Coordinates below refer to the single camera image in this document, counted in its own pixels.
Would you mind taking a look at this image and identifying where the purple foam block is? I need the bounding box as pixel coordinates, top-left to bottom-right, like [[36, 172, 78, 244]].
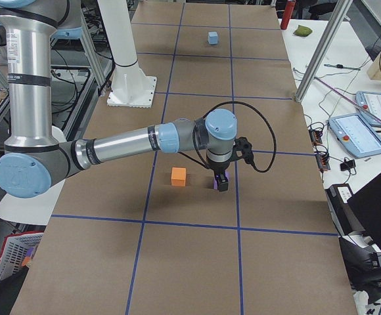
[[213, 171, 230, 192]]

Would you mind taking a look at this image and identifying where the light blue foam block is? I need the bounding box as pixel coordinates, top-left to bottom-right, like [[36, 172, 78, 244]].
[[208, 31, 219, 45]]

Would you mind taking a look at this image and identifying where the orange foam block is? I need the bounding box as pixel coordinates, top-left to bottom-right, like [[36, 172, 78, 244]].
[[171, 167, 187, 187]]

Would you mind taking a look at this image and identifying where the near teach pendant tablet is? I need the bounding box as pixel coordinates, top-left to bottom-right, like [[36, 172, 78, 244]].
[[328, 114, 381, 158]]

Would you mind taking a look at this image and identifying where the teach pendant tablet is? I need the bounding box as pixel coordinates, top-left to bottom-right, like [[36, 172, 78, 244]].
[[355, 91, 381, 127], [328, 114, 381, 158]]

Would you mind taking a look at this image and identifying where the green bean bag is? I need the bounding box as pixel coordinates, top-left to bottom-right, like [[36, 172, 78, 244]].
[[293, 25, 313, 37]]

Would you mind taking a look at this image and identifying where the far teach pendant tablet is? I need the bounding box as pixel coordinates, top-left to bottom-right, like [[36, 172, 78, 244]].
[[355, 91, 381, 127]]

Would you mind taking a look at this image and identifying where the green grabber tool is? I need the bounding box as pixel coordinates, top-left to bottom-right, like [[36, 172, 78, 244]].
[[314, 76, 381, 125]]

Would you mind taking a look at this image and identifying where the red bottle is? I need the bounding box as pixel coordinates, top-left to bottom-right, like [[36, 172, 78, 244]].
[[280, 0, 296, 30]]

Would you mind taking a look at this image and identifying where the white perforated basket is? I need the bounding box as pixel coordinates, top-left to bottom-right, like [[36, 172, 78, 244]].
[[0, 232, 44, 281]]

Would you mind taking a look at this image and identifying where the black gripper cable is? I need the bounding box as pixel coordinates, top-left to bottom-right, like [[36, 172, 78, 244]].
[[180, 100, 277, 173]]

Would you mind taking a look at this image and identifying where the white pedestal column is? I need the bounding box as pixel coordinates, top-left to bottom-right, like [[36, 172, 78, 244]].
[[98, 0, 157, 108]]

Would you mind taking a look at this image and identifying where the aluminium frame post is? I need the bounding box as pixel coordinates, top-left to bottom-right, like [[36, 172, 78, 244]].
[[294, 0, 353, 103]]

